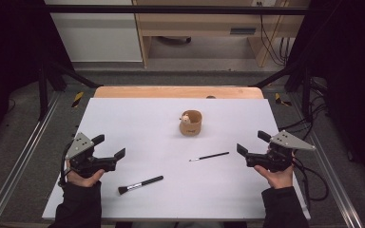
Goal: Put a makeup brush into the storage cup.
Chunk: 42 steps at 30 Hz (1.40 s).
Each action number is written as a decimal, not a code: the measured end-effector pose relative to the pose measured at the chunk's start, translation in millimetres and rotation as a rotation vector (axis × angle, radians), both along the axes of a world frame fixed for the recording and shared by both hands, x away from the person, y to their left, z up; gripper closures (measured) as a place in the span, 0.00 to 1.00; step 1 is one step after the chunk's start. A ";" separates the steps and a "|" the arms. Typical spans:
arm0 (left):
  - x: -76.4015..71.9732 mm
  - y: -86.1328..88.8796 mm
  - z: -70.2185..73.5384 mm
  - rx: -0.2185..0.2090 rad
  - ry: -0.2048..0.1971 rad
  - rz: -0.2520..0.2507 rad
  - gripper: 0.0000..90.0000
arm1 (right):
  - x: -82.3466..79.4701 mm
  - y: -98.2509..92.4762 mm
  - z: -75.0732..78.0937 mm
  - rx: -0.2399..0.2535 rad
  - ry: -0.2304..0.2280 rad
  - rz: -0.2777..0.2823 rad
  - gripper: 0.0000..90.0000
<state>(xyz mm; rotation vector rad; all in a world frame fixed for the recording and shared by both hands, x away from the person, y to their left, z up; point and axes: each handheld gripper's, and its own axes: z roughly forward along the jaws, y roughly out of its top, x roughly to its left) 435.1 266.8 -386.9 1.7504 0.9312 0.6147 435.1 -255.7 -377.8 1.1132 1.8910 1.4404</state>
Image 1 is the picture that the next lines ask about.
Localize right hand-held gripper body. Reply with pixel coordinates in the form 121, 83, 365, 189
253, 129, 317, 174

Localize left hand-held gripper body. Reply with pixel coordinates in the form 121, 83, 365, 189
64, 132, 109, 179

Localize thin black brush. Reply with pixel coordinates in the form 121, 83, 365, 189
188, 151, 231, 162

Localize thick black makeup brush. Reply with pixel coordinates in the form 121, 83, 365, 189
117, 175, 164, 196

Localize brown cup with animal figure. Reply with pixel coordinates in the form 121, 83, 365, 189
179, 109, 203, 137

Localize person's left hand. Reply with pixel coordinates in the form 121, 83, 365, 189
66, 160, 106, 188

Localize person's right hand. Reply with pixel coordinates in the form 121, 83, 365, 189
254, 164, 296, 190

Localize yellow clamp right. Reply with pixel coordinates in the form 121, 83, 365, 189
274, 92, 293, 107

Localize yellow clamp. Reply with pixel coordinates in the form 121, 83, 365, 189
274, 92, 293, 107
71, 91, 85, 108

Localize white board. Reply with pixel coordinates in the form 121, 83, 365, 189
41, 97, 312, 221

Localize yellow clamp left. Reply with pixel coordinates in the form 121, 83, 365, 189
71, 91, 85, 108

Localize black metal stand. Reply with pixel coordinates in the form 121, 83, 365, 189
37, 60, 104, 122
253, 60, 313, 122

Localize wooden table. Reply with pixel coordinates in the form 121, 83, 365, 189
93, 85, 265, 100

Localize black curtain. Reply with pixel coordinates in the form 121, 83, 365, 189
0, 0, 74, 153
286, 0, 365, 194

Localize white cabinet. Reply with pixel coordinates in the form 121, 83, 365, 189
44, 0, 144, 64

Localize wooden desk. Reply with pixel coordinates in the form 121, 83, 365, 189
132, 0, 312, 68

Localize left hand-held gripper black cable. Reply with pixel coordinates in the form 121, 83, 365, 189
58, 142, 74, 188

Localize hand-held gripper black cable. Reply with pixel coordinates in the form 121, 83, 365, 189
292, 156, 330, 212
58, 142, 74, 188

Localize black floor cables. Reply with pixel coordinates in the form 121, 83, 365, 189
279, 77, 329, 142

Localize right hand-held gripper black cable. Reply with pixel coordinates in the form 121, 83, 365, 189
292, 156, 330, 212

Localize aluminium floor rail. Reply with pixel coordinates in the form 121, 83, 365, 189
289, 94, 364, 228
0, 91, 61, 228

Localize hanging black cables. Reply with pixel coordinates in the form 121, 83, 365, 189
259, 1, 291, 67

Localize black horizontal frame bar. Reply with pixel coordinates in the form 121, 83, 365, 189
46, 4, 310, 16

